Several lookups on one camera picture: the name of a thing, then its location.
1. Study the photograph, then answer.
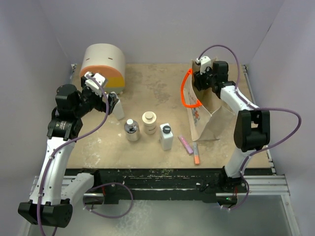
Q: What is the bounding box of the aluminium frame rail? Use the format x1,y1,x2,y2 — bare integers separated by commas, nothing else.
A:
241,64,288,196

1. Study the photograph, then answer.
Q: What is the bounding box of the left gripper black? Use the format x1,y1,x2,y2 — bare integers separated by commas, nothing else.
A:
73,77,118,118

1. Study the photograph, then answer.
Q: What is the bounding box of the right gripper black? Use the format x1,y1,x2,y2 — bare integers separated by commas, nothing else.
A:
194,65,217,91

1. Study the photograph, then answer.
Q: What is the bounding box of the pink tube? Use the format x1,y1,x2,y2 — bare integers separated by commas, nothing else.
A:
178,135,193,154

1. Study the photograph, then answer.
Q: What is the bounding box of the orange tube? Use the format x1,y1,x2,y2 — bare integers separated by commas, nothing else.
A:
192,142,200,165

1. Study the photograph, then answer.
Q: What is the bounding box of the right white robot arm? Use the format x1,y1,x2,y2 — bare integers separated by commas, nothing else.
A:
193,57,270,192

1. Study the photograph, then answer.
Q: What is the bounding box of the beige and orange cylinder box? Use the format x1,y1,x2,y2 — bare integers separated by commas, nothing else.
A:
79,43,126,94

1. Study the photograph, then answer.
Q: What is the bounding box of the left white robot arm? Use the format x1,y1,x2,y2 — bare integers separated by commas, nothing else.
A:
18,72,119,228

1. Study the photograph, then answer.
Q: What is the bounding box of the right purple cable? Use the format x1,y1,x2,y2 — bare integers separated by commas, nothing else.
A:
196,44,302,211

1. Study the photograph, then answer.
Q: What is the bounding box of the canvas bag with orange handles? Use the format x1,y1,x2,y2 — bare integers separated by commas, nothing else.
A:
181,60,235,141

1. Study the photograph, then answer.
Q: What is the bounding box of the silver bottle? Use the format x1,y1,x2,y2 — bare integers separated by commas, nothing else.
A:
124,119,140,142

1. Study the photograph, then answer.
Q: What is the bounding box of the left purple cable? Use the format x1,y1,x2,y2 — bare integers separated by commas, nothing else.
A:
35,75,135,236

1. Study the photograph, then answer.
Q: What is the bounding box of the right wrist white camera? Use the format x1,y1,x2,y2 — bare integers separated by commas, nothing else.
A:
195,56,212,74

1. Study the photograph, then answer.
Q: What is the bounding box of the cream bottle with round cap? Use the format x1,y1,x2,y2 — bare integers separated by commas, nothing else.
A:
142,111,157,135

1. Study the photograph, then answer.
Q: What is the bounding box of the purple cable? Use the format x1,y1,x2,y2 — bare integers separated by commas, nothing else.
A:
196,44,302,211
35,75,135,236

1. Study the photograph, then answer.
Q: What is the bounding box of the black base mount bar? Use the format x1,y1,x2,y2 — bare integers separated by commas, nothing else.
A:
65,168,248,205

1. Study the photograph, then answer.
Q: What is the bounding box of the white square bottle black cap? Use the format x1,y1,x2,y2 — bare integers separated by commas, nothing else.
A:
159,123,174,151

